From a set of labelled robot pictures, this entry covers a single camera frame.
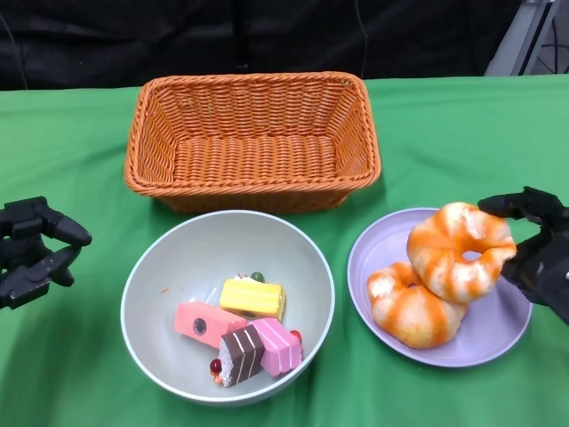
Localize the thin black hanging cable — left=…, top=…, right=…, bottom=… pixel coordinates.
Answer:
left=354, top=0, right=368, bottom=80

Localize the pale green bowl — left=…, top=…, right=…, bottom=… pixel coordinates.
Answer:
left=120, top=209, right=336, bottom=406

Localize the salmon pink cake bar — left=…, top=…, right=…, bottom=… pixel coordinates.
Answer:
left=173, top=301, right=248, bottom=348

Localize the green tablecloth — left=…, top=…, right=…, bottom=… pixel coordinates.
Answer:
left=0, top=74, right=569, bottom=427

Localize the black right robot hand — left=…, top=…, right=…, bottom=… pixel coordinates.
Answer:
left=477, top=185, right=569, bottom=326

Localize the orange wicker basket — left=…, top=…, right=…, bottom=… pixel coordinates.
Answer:
left=123, top=70, right=382, bottom=214

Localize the chocolate cake slice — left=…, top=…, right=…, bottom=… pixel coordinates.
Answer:
left=209, top=323, right=267, bottom=388

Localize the orange glazed ring bread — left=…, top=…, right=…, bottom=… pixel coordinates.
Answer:
left=367, top=261, right=468, bottom=350
left=407, top=202, right=518, bottom=304

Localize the yellow cake slice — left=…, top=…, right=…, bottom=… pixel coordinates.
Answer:
left=219, top=270, right=288, bottom=320

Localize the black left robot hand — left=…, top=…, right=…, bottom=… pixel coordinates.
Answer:
left=0, top=195, right=93, bottom=311

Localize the lavender plate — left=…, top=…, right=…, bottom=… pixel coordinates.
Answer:
left=347, top=206, right=533, bottom=368

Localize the black backdrop cloth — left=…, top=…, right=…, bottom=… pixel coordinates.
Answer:
left=0, top=0, right=524, bottom=93

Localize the grey aluminium frame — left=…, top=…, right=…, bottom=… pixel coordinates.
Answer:
left=483, top=0, right=569, bottom=77

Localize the pink layered cake slice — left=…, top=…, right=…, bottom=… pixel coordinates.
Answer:
left=251, top=317, right=304, bottom=377

